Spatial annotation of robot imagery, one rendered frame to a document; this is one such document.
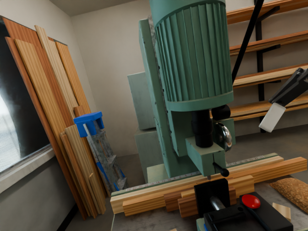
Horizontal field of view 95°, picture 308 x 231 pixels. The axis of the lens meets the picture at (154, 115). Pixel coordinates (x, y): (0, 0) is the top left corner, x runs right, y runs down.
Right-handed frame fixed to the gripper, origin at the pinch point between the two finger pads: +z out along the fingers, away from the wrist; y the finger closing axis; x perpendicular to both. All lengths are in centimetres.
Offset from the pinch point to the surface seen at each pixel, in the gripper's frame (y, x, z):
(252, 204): -3.7, 1.0, 16.4
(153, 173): 47, 14, 44
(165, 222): 7.3, 8.8, 36.4
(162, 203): 12.1, 10.8, 35.2
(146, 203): 11.1, 15.3, 37.2
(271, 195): 12.1, -14.7, 15.8
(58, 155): 97, 97, 101
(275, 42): 188, -61, -148
